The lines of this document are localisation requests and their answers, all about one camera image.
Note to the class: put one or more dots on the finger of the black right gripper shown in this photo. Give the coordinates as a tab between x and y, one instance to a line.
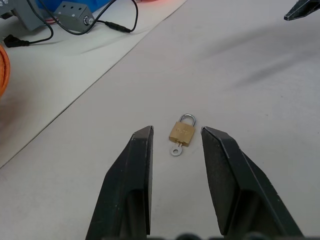
303	8

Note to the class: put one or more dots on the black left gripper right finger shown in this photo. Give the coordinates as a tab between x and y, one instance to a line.
240	190

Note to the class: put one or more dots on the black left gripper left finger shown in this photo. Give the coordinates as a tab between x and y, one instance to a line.
117	190

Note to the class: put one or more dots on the small silver key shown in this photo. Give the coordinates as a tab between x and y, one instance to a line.
175	152

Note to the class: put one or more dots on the brass padlock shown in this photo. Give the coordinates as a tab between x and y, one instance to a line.
181	133

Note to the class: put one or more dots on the white table cloth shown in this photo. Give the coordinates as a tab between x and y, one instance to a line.
225	75

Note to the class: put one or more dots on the grey metal box with knob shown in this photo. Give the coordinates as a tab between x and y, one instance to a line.
71	18

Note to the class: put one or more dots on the blue plastic object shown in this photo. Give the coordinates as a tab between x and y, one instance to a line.
50	3

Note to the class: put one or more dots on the grey metal bracket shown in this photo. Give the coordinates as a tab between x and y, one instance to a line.
27	17

